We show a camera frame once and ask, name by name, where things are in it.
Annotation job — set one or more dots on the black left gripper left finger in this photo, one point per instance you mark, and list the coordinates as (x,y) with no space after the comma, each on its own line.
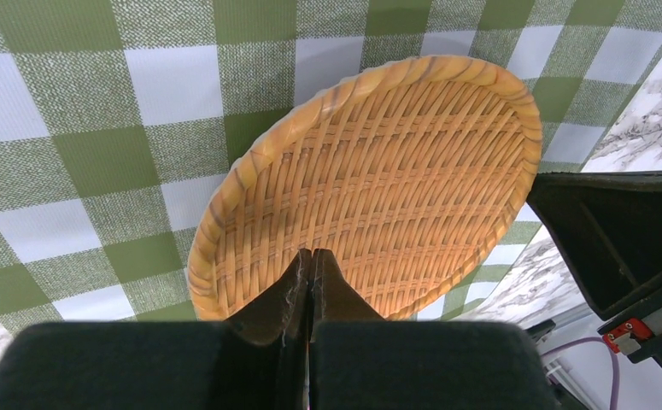
(253,360)

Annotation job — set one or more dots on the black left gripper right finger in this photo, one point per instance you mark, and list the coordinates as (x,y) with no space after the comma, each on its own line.
(358,360)

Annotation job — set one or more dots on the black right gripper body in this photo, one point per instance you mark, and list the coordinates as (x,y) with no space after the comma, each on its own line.
(608,230)

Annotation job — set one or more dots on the orange woven plate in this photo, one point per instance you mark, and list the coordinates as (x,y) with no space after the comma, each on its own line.
(410,173)

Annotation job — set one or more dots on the green white checkered cloth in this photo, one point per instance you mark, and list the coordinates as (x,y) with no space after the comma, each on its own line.
(118,118)

